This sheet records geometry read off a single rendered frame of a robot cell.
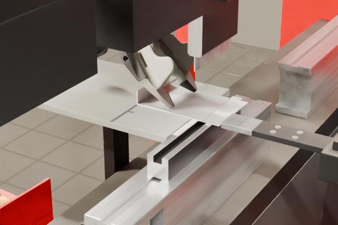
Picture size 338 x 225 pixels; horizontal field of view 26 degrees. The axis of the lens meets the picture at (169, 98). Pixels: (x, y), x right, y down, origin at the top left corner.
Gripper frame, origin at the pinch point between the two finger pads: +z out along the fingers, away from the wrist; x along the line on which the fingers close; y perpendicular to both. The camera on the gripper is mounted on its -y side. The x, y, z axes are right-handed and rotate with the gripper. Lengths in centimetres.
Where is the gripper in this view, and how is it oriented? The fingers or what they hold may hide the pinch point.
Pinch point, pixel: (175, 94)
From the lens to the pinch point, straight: 103.0
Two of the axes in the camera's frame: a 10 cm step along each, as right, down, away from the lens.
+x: 5.1, -3.5, 7.8
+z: 5.5, 8.3, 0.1
